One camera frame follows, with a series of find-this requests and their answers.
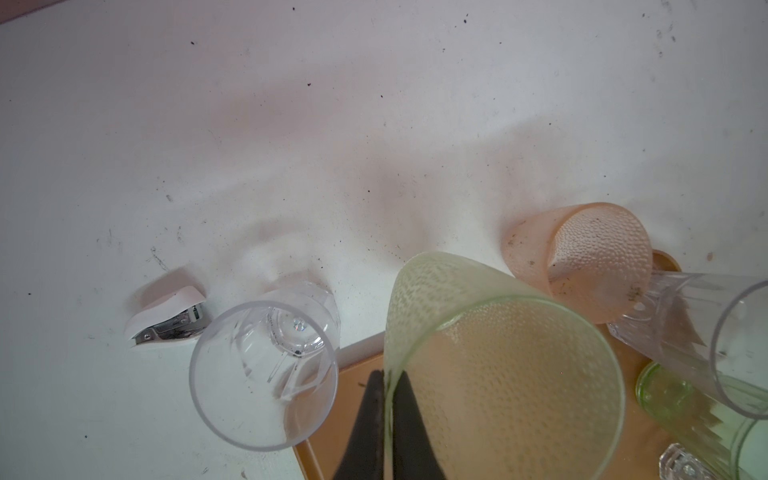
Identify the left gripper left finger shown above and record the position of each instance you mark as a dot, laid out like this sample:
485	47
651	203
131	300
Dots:
363	458

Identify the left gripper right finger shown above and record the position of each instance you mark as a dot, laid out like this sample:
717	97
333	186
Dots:
412	454

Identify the frosted pale green tumbler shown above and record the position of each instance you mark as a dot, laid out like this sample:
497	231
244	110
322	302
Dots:
510	384

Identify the small clear glass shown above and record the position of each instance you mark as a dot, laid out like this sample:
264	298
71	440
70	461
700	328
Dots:
676	463

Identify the frosted pink tumbler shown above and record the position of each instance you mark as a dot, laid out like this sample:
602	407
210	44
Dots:
595	258

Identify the light green ribbed glass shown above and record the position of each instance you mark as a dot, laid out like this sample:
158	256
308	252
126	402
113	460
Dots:
731	445

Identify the clear ribbed glass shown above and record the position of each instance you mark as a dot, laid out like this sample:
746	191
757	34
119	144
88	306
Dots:
709	330

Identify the orange rectangular tray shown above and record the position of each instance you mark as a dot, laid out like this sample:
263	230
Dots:
639	446

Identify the clear glass back left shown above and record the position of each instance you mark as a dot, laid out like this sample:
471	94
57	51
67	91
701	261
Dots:
264	375

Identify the small white stapler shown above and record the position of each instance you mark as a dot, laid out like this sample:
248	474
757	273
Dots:
174	319

